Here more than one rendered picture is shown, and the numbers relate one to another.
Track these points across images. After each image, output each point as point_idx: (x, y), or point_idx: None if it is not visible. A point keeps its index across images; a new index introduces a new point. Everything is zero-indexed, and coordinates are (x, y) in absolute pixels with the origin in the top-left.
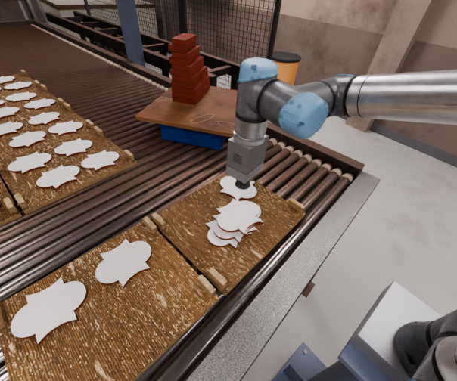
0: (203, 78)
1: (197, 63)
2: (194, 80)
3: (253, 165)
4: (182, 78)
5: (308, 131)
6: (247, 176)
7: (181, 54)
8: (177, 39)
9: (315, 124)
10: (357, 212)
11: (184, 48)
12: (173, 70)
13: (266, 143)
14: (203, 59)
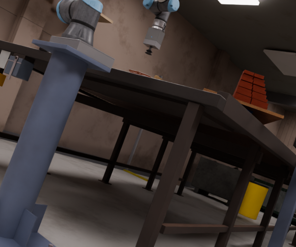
0: (255, 101)
1: (253, 88)
2: (238, 90)
3: (149, 37)
4: (235, 90)
5: (144, 2)
6: (145, 40)
7: (240, 78)
8: (243, 70)
9: (146, 1)
10: (167, 82)
11: (243, 74)
12: (235, 88)
13: (159, 32)
14: (264, 92)
